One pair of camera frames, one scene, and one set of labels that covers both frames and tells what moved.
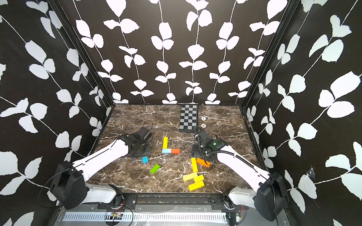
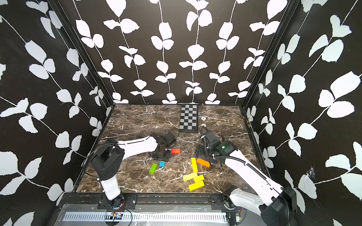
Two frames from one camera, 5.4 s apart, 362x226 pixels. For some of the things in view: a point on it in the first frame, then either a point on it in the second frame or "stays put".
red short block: x=175 y=151 stays put
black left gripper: x=147 y=154 -> x=156 y=157
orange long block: x=202 y=162 stays put
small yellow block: x=199 y=178 stays put
